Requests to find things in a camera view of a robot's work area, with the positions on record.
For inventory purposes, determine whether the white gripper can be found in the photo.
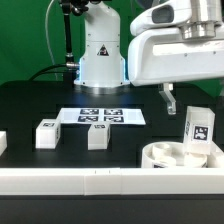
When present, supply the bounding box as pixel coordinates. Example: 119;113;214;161
128;26;224;115

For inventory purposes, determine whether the white round stool seat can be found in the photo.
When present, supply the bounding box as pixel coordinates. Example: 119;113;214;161
141;142;212;168

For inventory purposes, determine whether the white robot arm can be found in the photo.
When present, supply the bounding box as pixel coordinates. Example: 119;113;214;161
75;0;224;115

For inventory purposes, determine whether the white sheet with tags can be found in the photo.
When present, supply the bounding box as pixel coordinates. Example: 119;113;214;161
57;108;146;125

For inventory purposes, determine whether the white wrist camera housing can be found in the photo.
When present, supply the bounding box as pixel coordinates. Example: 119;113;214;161
130;0;192;36

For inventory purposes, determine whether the black camera stand pole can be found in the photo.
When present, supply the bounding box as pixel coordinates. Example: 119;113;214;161
60;0;74;84

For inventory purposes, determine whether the white front fence wall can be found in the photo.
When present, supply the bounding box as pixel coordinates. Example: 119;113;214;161
0;168;224;196

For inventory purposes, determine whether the black cable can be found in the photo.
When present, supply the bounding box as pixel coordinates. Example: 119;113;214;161
29;64;69;82

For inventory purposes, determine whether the white cable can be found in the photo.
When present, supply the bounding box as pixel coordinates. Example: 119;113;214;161
44;0;59;81

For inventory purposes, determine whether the white left fence wall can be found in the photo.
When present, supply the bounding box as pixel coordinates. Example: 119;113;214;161
0;131;7;156

